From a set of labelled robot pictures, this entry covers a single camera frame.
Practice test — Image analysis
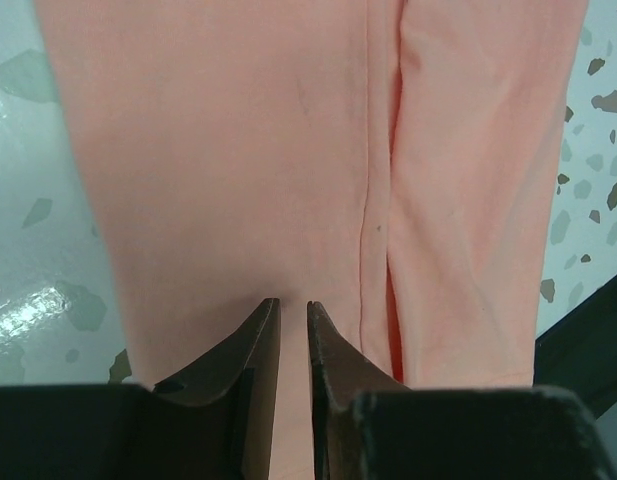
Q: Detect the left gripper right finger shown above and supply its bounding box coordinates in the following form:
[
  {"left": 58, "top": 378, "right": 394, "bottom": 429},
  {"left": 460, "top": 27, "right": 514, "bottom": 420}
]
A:
[{"left": 307, "top": 301, "right": 408, "bottom": 479}]

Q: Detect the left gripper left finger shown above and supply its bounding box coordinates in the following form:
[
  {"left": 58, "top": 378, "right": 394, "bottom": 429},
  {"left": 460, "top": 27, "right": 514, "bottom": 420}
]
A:
[{"left": 153, "top": 298, "right": 281, "bottom": 479}]

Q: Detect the salmon pink t shirt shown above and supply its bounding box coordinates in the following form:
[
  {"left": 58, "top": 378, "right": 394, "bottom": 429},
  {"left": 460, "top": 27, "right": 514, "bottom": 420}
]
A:
[{"left": 35, "top": 1, "right": 588, "bottom": 479}]

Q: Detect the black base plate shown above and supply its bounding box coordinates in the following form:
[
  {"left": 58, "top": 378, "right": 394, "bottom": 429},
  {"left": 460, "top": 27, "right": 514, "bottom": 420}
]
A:
[{"left": 534, "top": 275, "right": 617, "bottom": 418}]

